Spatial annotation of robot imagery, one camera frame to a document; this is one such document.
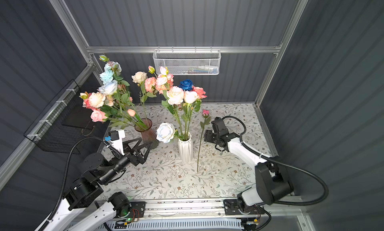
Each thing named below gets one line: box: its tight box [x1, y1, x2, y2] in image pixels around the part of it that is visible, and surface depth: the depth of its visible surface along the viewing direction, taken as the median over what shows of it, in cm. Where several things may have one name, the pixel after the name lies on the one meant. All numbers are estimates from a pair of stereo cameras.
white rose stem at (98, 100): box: [79, 92, 142, 131], surface depth 64 cm
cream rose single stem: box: [131, 71, 148, 119], surface depth 77 cm
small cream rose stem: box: [183, 90, 198, 138], surface depth 61 cm
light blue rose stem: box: [97, 54, 142, 127], surface depth 69 cm
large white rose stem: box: [156, 122, 178, 143], surface depth 58 cm
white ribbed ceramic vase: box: [178, 131, 194, 163], surface depth 78 cm
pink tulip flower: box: [127, 108, 147, 128], surface depth 79 cm
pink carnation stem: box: [144, 65, 182, 139], surface depth 64 cm
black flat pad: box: [62, 97, 95, 129], surface depth 75 cm
